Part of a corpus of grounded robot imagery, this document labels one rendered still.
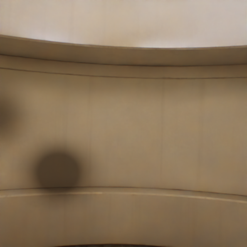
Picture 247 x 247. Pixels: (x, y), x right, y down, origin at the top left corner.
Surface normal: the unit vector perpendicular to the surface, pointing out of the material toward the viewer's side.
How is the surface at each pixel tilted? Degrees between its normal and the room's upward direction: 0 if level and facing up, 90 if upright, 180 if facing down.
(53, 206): 90
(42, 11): 90
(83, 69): 90
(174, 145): 90
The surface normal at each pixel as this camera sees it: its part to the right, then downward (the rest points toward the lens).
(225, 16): -0.21, -0.02
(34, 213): 0.24, -0.01
